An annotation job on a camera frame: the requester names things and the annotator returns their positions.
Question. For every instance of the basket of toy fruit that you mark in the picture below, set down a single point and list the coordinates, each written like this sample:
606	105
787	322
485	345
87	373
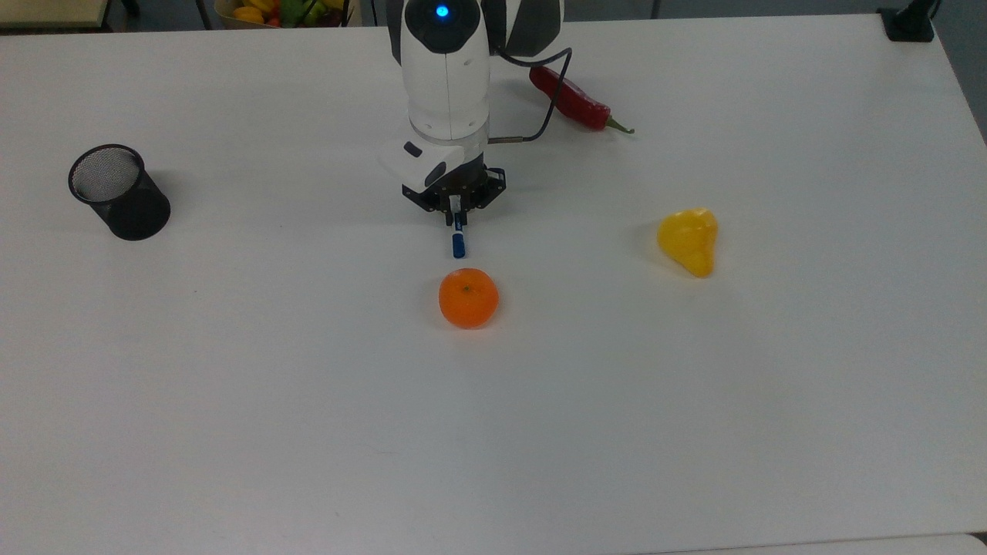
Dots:
262	14

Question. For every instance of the red chili pepper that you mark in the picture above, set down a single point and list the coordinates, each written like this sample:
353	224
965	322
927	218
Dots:
574	104

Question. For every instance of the orange mandarin fruit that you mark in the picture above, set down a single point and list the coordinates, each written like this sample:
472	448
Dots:
469	299

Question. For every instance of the black table clamp mount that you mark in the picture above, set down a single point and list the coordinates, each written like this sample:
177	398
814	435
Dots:
910	27

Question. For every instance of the blue and white marker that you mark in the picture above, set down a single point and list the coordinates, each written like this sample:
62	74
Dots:
459	245

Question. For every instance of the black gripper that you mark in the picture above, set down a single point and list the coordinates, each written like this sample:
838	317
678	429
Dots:
463	185

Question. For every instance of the black mesh pen cup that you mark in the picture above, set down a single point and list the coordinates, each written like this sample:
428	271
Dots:
139	216

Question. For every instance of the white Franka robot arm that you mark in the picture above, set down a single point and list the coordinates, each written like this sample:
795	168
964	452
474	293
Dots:
447	77

